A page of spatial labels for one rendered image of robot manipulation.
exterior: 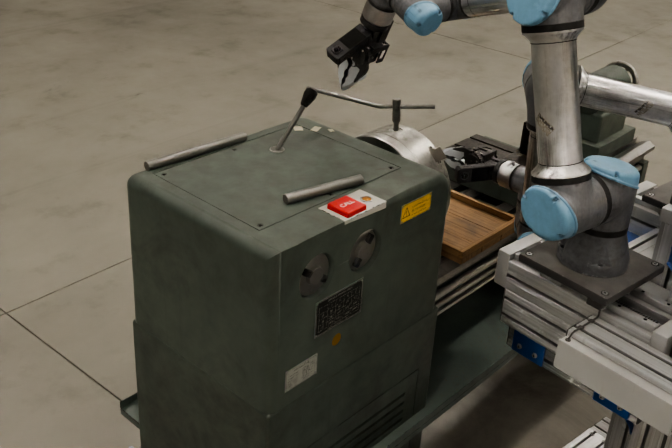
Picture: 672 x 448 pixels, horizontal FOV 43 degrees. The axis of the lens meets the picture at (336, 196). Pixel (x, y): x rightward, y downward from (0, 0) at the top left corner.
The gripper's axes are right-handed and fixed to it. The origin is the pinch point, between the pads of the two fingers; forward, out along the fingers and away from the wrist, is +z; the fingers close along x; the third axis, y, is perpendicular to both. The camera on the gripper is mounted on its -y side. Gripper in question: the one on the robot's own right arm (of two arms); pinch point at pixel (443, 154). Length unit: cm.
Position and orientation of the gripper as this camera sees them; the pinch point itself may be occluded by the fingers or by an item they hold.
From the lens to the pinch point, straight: 255.4
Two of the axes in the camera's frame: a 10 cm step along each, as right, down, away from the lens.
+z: -7.0, -3.2, 6.4
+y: 7.1, -3.0, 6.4
